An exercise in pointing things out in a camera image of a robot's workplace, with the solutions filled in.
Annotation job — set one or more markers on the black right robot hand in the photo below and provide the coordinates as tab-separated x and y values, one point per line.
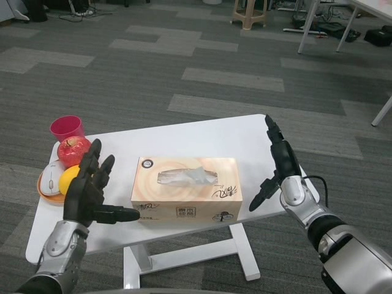
283	159

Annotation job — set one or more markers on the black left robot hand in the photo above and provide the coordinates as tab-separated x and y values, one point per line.
84	193

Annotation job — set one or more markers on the beige tissue box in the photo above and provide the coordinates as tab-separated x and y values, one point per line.
186	190

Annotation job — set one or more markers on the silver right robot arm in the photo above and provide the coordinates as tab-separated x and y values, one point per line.
330	232

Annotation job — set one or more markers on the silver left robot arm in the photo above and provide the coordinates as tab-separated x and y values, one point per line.
58	251

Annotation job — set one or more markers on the yellow lemon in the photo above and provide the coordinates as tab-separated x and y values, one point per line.
68	180

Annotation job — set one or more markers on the white computer mouse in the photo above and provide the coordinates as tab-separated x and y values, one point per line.
51	180

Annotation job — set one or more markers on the orange plate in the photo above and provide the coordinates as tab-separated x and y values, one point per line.
49	197

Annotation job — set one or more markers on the red apple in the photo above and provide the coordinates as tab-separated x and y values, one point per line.
73	150

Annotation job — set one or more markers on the pink plastic cup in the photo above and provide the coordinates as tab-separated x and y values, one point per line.
66	128

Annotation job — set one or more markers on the white small table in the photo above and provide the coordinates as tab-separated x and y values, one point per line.
171	147

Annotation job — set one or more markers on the white desk leg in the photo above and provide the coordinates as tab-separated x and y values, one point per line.
382	110

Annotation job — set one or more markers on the beige plastic stool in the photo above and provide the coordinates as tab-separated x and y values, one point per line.
249	13

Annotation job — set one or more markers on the black bag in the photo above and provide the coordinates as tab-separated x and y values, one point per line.
378	36

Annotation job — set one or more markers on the white office desk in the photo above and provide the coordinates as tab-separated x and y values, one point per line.
352	18

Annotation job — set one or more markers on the white round bin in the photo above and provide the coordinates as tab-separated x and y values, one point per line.
212	1

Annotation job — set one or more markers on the white power strip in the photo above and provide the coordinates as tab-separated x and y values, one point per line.
84	13

